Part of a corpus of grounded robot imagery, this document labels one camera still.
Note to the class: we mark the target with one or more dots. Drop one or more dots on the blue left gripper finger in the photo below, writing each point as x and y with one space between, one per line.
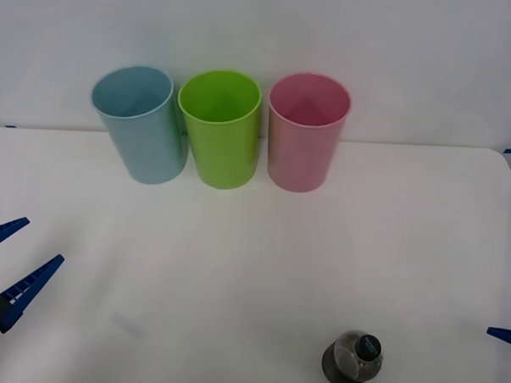
26 292
1 233

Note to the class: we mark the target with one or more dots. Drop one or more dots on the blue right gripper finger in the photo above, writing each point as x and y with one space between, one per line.
508 335

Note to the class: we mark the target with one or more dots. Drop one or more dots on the small dark plastic bottle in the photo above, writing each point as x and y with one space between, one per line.
350 361

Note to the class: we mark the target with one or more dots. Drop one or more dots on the pale blue plastic bin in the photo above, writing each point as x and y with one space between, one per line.
151 149

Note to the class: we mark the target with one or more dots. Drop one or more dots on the green plastic bin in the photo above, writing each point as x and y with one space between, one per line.
223 156

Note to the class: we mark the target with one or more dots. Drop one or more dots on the pink plastic bin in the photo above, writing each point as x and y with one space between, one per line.
299 159

